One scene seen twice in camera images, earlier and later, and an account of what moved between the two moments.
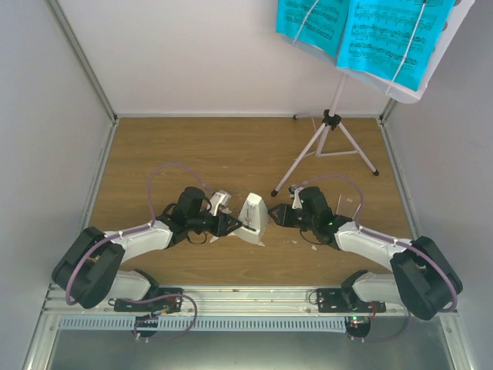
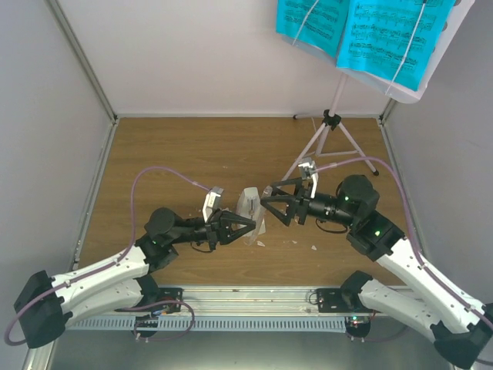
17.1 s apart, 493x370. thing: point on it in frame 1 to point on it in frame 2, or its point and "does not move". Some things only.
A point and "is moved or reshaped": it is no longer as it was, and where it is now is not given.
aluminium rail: (223, 301) does not move
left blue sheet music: (321, 23) does not move
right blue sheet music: (375, 33) does not move
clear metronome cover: (347, 207) is moved or reshaped
